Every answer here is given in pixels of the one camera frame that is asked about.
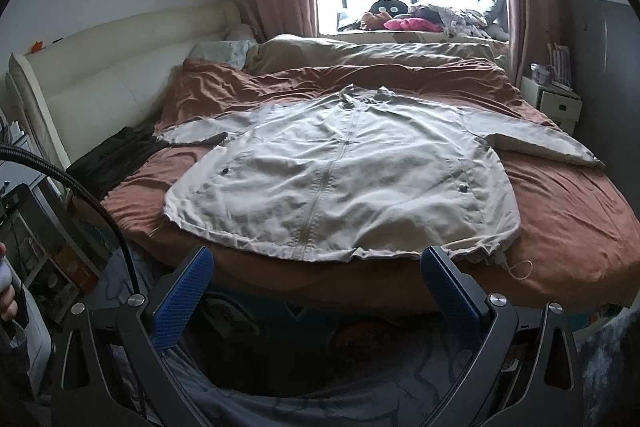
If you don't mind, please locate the beige zip jacket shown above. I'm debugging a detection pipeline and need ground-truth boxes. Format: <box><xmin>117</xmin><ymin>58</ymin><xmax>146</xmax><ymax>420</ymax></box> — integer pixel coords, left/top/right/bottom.
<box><xmin>162</xmin><ymin>86</ymin><xmax>598</xmax><ymax>265</ymax></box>

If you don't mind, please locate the pile of clothes on sill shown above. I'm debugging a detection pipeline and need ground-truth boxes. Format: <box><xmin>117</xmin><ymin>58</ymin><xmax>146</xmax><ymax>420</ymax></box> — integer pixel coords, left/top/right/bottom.
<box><xmin>408</xmin><ymin>4</ymin><xmax>510</xmax><ymax>42</ymax></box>

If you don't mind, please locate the person left hand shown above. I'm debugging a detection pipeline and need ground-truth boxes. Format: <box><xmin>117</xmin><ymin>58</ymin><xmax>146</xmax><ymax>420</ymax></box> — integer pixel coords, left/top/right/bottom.
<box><xmin>0</xmin><ymin>243</ymin><xmax>18</xmax><ymax>321</ymax></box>

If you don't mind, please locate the black garment on bed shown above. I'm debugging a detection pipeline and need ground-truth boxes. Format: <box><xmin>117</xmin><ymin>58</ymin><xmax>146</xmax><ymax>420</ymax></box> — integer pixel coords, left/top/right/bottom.
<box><xmin>66</xmin><ymin>126</ymin><xmax>227</xmax><ymax>200</ymax></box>

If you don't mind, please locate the white bedside cabinet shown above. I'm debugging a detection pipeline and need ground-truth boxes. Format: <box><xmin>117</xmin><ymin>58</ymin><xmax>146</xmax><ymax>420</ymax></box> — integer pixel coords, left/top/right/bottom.
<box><xmin>520</xmin><ymin>77</ymin><xmax>582</xmax><ymax>134</ymax></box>

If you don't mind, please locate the cream padded headboard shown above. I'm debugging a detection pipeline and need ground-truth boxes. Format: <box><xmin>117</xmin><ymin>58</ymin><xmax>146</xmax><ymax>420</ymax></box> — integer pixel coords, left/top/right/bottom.
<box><xmin>6</xmin><ymin>2</ymin><xmax>241</xmax><ymax>168</ymax></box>

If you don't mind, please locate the pale green pillow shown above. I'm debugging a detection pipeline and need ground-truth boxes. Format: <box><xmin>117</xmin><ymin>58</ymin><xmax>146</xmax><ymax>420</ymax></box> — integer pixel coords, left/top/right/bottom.
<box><xmin>189</xmin><ymin>40</ymin><xmax>254</xmax><ymax>69</ymax></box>

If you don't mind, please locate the olive beige duvet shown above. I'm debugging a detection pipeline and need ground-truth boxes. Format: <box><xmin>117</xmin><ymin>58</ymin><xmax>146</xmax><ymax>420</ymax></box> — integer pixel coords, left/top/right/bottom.
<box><xmin>243</xmin><ymin>35</ymin><xmax>510</xmax><ymax>76</ymax></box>

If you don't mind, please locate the black plush toy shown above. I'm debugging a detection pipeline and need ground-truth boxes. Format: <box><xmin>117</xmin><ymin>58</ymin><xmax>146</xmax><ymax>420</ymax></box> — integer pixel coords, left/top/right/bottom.
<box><xmin>369</xmin><ymin>0</ymin><xmax>409</xmax><ymax>17</ymax></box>

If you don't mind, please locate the black cable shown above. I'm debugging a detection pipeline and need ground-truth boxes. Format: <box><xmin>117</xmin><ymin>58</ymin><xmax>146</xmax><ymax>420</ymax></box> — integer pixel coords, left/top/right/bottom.
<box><xmin>0</xmin><ymin>144</ymin><xmax>140</xmax><ymax>298</ymax></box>

